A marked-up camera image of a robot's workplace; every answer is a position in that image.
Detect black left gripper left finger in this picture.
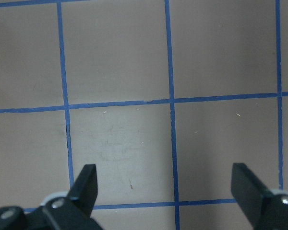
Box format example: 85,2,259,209
0,164,102,230

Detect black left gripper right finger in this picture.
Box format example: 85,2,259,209
231,163,288,230

